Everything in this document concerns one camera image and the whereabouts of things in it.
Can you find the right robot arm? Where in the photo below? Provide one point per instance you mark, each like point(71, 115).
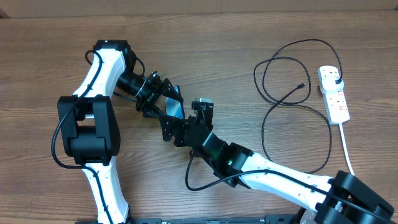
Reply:
point(340, 199)

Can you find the white power strip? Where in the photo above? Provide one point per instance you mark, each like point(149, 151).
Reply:
point(335, 103)

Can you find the white charger plug adapter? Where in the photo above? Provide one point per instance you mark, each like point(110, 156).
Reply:
point(331, 84)

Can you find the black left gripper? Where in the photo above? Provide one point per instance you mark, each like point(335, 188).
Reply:
point(147, 103)

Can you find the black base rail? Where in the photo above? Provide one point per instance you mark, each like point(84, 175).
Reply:
point(268, 219)

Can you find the blue-screen Samsung smartphone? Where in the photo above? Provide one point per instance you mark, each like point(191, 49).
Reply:
point(174, 108)

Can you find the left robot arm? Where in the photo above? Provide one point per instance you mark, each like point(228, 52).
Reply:
point(88, 124)

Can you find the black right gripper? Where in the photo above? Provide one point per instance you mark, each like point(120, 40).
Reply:
point(170, 129)

